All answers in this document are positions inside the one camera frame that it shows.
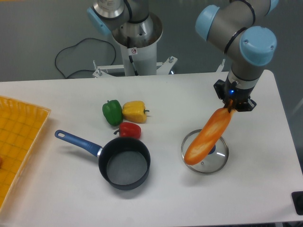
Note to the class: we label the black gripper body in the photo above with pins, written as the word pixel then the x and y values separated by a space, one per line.
pixel 234 98

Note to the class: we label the long orange bread loaf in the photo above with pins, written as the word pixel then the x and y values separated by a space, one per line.
pixel 204 142

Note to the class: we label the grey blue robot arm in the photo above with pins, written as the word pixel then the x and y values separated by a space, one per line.
pixel 231 29

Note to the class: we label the glass lid blue knob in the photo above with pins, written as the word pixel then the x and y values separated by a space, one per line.
pixel 213 162

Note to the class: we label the yellow bell pepper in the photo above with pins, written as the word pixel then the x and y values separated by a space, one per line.
pixel 135 111

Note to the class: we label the black device table corner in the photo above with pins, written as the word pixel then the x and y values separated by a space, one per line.
pixel 298 201

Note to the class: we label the red bell pepper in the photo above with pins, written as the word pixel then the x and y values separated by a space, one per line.
pixel 128 129

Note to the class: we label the green bell pepper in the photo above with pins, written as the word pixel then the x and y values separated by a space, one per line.
pixel 112 112

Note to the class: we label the yellow woven basket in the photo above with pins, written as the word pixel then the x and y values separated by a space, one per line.
pixel 20 126

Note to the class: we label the dark pot blue handle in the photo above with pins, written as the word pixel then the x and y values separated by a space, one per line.
pixel 124 162

